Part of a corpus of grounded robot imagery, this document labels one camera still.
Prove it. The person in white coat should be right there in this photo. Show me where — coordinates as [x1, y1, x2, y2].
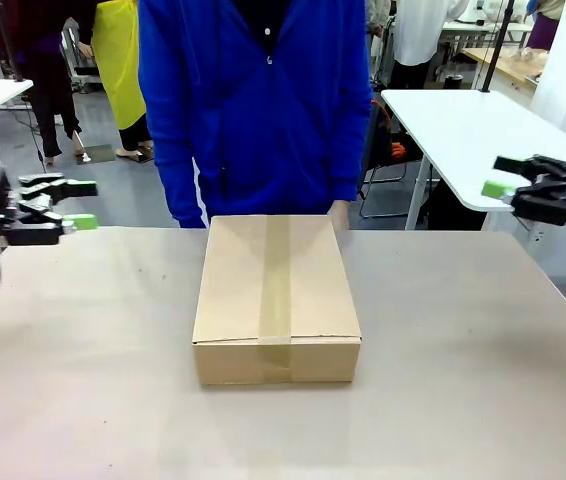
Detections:
[365, 0, 470, 91]

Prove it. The clear packing tape strip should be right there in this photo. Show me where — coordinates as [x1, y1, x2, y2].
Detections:
[256, 215, 294, 385]

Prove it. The wooden workbench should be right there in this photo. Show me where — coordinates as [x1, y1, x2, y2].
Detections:
[461, 46, 550, 87]

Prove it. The brown cardboard box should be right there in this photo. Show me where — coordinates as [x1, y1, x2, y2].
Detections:
[191, 214, 363, 387]

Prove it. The person's left forearm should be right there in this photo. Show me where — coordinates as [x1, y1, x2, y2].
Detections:
[312, 89, 375, 204]

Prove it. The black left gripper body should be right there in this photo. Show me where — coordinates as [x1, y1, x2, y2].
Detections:
[0, 168, 63, 247]

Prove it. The person's right forearm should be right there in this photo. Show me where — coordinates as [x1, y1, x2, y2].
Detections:
[154, 144, 210, 230]

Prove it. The white metal cart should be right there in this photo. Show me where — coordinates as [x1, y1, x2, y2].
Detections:
[61, 17, 105, 95]

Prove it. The black tripod pole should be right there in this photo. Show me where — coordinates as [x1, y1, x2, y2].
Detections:
[0, 0, 28, 84]

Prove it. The person in yellow apron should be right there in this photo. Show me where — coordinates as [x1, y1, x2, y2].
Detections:
[65, 0, 157, 165]

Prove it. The large white side table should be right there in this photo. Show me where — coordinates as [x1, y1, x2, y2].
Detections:
[380, 88, 566, 231]

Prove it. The black stand pole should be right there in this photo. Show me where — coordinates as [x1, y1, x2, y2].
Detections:
[479, 0, 515, 95]

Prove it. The white background desk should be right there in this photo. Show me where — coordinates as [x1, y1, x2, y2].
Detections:
[439, 18, 534, 52]

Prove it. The grey floor plate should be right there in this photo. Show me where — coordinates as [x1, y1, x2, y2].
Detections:
[81, 144, 115, 164]

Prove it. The person in dark clothes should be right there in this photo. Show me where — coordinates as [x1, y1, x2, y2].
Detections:
[11, 0, 85, 167]

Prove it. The person in blue jacket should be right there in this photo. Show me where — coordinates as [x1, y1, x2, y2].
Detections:
[137, 0, 375, 230]

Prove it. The person's left hand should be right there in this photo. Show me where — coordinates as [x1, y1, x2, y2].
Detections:
[326, 199, 353, 232]

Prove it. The black chair with orange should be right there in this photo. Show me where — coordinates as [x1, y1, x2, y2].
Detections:
[359, 97, 435, 220]

